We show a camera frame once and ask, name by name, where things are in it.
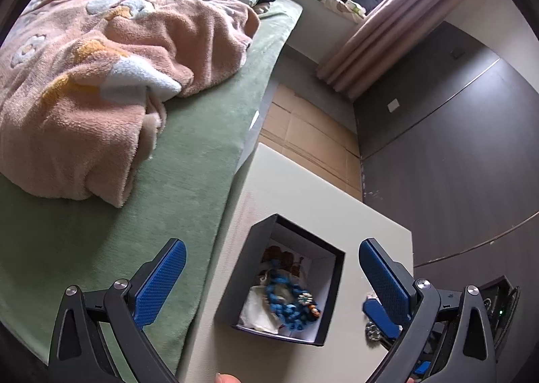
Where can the white low table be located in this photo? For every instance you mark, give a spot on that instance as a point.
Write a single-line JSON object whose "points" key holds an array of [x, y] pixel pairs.
{"points": [[270, 183]]}

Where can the white wall socket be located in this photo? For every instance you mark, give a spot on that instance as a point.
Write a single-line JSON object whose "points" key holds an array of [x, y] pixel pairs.
{"points": [[393, 105]]}

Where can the black power strip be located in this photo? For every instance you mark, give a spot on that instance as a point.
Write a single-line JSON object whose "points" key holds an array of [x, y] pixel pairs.
{"points": [[500, 299]]}

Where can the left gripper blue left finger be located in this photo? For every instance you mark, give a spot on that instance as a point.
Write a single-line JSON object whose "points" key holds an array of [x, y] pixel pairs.
{"points": [[79, 350]]}

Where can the pink fleece blanket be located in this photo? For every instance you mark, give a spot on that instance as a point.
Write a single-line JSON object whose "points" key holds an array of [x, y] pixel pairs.
{"points": [[84, 84]]}

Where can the cardboard floor sheets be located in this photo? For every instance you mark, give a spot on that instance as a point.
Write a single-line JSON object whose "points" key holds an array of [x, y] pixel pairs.
{"points": [[299, 130]]}

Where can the person's right hand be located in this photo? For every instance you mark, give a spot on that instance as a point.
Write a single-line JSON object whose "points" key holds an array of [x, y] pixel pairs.
{"points": [[225, 378]]}

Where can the green bed sheet mattress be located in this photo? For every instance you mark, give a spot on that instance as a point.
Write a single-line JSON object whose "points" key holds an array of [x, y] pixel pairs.
{"points": [[181, 192]]}

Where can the black open jewelry box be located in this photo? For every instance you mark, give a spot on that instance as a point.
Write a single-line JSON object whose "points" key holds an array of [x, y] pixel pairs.
{"points": [[282, 281]]}

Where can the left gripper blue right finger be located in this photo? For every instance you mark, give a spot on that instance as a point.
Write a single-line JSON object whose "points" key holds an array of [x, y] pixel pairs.
{"points": [[466, 353]]}

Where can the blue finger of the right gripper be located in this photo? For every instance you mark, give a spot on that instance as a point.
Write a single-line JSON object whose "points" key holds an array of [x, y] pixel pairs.
{"points": [[376, 314]]}

